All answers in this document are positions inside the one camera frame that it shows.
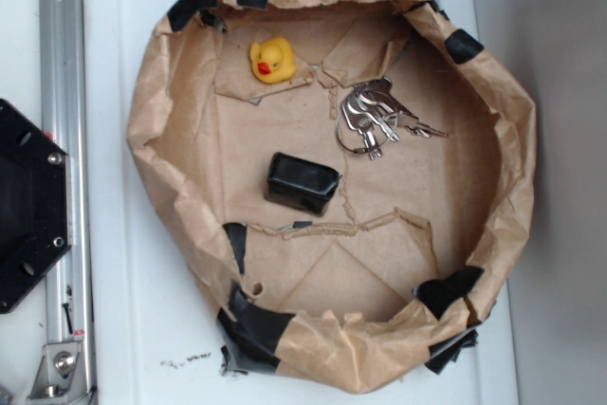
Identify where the black taped box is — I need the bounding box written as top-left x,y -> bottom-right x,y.
265,152 -> 340,216

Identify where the yellow rubber duck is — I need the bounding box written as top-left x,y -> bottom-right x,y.
249,37 -> 297,84

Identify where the brown paper bin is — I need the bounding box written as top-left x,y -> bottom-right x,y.
127,0 -> 536,394

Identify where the silver key bunch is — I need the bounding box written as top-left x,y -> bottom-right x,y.
335,76 -> 449,160

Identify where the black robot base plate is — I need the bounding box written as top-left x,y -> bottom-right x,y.
1,100 -> 70,315

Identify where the aluminium extrusion rail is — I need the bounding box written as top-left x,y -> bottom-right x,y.
40,0 -> 98,404

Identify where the silver corner bracket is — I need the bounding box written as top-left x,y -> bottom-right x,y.
27,341 -> 88,404

